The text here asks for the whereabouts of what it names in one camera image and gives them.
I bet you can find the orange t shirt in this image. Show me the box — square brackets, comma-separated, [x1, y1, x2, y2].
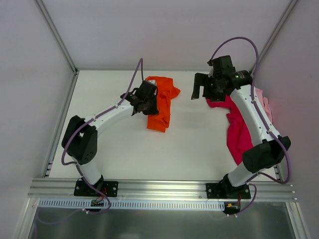
[146, 76, 180, 132]

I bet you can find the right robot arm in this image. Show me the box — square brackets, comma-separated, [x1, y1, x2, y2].
[191, 55, 291, 199]

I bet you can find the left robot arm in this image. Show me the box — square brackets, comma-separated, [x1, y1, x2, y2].
[61, 80, 159, 198]

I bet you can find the light pink t shirt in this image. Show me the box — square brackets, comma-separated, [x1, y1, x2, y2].
[255, 88, 273, 123]

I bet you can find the magenta t shirt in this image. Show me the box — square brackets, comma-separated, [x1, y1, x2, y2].
[206, 96, 253, 165]

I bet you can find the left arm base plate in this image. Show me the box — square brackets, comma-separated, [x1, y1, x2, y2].
[73, 180, 119, 197]

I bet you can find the right aluminium frame post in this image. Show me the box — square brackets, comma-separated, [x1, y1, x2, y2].
[259, 0, 299, 66]

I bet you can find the aluminium frame post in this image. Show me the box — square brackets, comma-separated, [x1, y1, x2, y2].
[259, 0, 299, 66]
[34, 0, 78, 75]

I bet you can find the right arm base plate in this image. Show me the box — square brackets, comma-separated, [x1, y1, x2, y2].
[205, 182, 251, 199]

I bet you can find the left aluminium frame post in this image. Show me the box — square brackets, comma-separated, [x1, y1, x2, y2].
[34, 0, 78, 75]

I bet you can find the white slotted cable duct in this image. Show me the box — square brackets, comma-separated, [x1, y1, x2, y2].
[38, 198, 225, 212]

